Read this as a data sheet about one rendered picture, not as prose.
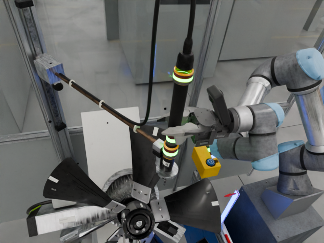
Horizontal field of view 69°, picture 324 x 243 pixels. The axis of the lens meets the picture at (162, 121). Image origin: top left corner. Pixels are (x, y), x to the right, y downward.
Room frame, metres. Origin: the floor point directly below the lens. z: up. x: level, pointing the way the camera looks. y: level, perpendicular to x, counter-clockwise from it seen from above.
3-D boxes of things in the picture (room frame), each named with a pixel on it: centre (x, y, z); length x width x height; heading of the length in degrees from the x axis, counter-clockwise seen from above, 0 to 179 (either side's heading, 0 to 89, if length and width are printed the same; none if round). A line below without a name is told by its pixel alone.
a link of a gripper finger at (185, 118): (0.48, -0.03, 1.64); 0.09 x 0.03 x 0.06; 100
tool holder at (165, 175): (0.45, -0.03, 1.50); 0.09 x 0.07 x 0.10; 55
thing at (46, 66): (0.80, 0.48, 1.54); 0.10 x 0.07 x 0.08; 55
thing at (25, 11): (0.83, 0.52, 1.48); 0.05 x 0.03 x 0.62; 145
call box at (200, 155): (0.84, -0.27, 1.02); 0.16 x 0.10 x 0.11; 20
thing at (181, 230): (0.49, -0.07, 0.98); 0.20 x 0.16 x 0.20; 20
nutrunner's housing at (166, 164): (0.44, -0.03, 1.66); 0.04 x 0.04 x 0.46
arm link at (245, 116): (0.51, -0.21, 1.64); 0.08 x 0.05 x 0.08; 20
